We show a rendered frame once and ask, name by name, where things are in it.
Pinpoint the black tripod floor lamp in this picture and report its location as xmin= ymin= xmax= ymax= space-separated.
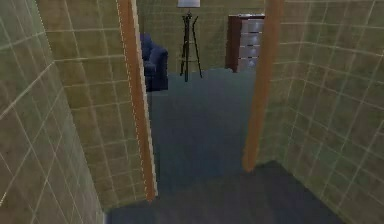
xmin=176 ymin=0 xmax=203 ymax=83

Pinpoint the brown chest of drawers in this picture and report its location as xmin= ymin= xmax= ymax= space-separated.
xmin=224 ymin=13 xmax=266 ymax=74

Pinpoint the dark blue armchair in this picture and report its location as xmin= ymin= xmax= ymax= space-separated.
xmin=139 ymin=32 xmax=169 ymax=93

